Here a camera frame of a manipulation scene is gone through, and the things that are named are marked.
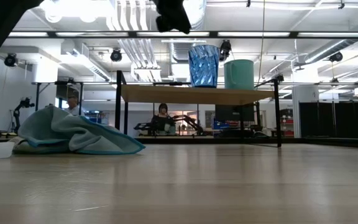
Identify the dark background monitor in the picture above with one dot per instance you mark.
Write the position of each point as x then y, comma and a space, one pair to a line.
235, 112

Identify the black ceiling spotlight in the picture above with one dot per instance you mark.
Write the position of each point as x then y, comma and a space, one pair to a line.
116, 55
10, 59
336, 57
225, 49

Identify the black partition wall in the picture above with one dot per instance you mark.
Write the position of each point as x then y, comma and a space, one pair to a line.
334, 119

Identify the teal mug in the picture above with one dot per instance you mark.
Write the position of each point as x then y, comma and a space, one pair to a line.
239, 74

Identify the wooden shelf with black legs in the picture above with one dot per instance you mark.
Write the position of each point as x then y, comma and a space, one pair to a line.
197, 95

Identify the seated person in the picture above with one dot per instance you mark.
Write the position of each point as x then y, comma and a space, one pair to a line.
163, 121

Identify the light blue microfibre cloth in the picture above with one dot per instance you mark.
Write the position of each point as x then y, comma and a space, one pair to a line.
73, 133

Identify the black background robot arm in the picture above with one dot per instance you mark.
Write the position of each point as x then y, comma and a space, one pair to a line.
22, 107

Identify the blue faceted plastic cup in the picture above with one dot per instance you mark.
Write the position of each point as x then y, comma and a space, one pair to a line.
204, 67

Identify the black background station frame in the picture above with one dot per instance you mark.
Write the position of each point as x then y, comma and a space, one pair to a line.
57, 83

